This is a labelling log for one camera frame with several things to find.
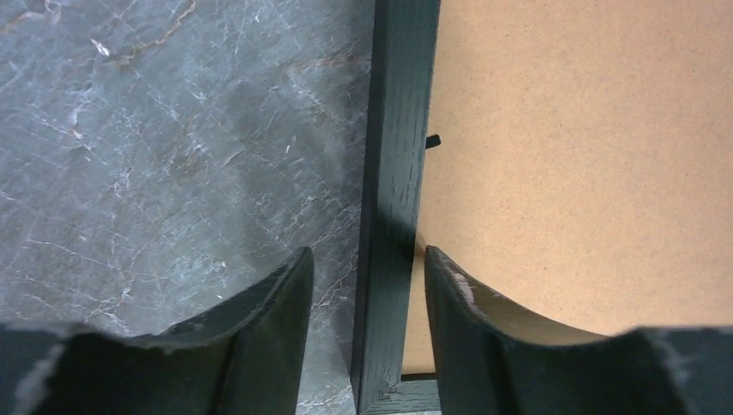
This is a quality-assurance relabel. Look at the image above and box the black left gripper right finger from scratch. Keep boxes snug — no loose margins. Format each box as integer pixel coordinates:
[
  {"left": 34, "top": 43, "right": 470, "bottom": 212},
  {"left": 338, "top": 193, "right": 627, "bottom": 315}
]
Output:
[{"left": 424, "top": 246, "right": 732, "bottom": 414}]

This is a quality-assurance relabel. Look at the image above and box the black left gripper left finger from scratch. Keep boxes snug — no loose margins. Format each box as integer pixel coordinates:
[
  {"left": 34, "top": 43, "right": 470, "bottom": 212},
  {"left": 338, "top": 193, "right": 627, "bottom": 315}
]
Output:
[{"left": 1, "top": 247, "right": 314, "bottom": 414}]

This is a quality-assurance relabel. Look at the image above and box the black picture frame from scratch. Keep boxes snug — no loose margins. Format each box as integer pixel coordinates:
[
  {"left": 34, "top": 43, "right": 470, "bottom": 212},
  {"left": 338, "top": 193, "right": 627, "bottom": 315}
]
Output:
[{"left": 351, "top": 1, "right": 732, "bottom": 414}]

